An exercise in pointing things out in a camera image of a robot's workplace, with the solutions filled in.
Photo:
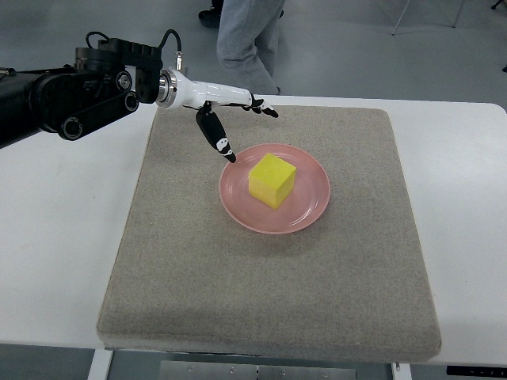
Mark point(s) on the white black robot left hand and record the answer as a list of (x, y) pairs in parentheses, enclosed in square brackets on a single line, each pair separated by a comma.
[(177, 91)]

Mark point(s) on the yellow foam block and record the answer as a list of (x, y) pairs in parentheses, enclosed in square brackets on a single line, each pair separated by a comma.
[(271, 180)]

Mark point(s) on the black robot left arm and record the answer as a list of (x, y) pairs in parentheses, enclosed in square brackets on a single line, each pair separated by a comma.
[(105, 84)]

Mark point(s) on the pink plate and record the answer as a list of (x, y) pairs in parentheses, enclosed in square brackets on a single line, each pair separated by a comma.
[(303, 206)]

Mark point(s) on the black label plate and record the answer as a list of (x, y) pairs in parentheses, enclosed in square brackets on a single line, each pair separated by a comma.
[(491, 372)]

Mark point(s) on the person in grey trousers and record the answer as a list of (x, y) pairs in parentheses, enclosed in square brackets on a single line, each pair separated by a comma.
[(247, 41)]

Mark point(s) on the grey fabric mat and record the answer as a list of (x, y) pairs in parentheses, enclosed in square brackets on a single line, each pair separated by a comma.
[(350, 287)]

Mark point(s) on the metal chair legs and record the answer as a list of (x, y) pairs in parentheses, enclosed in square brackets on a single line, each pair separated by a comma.
[(449, 15)]

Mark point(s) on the grey metal base plate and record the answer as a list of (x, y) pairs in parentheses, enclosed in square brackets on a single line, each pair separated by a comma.
[(202, 370)]

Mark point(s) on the white table frame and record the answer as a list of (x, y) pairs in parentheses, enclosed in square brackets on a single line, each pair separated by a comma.
[(100, 365)]

